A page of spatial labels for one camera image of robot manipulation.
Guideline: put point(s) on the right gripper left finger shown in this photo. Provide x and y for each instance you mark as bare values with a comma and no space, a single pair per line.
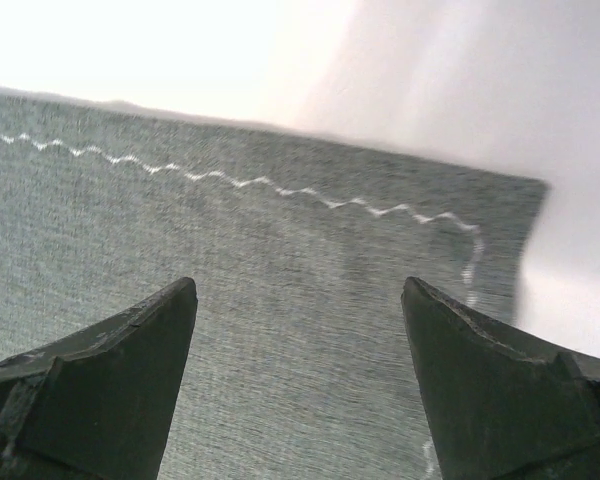
99,403

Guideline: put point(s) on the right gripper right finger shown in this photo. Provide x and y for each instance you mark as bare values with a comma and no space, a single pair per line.
500,402

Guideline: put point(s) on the grey cloth napkin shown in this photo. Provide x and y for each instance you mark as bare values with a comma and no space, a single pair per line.
299,366

